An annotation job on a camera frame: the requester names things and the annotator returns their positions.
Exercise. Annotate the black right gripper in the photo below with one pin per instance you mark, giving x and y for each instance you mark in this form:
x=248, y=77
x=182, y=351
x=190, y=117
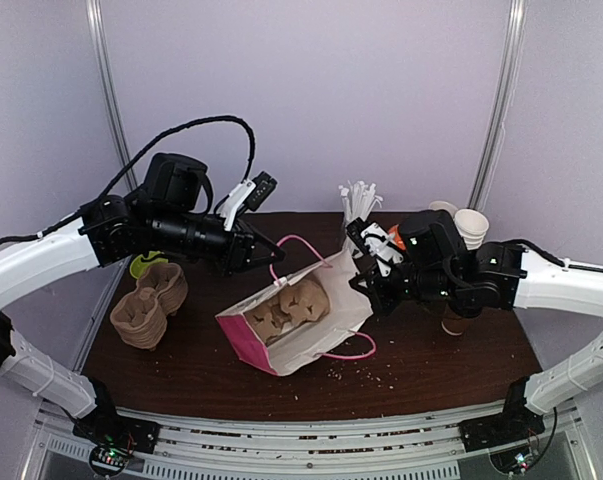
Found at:
x=382, y=287

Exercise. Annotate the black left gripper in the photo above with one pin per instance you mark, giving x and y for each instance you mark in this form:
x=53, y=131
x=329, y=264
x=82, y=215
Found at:
x=236, y=256

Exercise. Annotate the pink and white paper bag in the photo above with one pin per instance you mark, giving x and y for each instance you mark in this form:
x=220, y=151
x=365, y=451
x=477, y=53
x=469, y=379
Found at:
x=337, y=336

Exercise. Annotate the single cardboard cup carrier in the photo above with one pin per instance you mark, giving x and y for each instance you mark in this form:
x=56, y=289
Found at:
x=295, y=305

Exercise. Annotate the single brown paper cup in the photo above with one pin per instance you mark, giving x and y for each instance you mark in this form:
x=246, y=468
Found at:
x=454, y=324

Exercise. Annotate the stack of paper cups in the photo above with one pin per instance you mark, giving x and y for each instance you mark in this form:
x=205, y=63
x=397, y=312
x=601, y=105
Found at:
x=473, y=226

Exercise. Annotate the stack of cardboard cup carriers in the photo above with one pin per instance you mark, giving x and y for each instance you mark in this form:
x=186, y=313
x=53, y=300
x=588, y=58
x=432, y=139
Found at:
x=141, y=317

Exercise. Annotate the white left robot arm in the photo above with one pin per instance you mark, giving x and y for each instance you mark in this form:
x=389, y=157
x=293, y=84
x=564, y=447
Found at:
x=29, y=266

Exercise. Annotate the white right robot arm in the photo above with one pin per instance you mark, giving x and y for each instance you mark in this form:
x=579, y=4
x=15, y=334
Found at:
x=557, y=284

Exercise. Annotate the orange bowl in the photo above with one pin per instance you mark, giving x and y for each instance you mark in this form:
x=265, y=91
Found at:
x=393, y=233

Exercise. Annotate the glass jar of straws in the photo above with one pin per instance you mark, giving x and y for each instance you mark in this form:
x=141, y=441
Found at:
x=358, y=200

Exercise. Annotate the beige ceramic mug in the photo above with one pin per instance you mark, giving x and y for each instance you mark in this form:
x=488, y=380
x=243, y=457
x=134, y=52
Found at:
x=443, y=205

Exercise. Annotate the lime green bowl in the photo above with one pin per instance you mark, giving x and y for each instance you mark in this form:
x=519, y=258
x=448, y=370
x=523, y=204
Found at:
x=142, y=262

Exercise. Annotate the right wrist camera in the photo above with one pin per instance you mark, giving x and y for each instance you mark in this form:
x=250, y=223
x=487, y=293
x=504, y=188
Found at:
x=371, y=239

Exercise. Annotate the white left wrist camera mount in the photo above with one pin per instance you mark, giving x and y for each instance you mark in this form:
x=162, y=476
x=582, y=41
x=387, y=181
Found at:
x=249, y=195

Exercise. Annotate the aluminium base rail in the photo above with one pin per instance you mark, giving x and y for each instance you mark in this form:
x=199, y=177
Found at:
x=418, y=446

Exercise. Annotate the right aluminium frame post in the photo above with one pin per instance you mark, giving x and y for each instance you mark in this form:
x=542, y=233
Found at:
x=505, y=91

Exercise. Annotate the aluminium frame post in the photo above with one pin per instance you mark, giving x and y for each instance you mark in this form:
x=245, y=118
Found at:
x=505, y=91
x=99, y=41

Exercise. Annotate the left aluminium frame post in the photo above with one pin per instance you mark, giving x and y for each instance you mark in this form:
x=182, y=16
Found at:
x=99, y=41

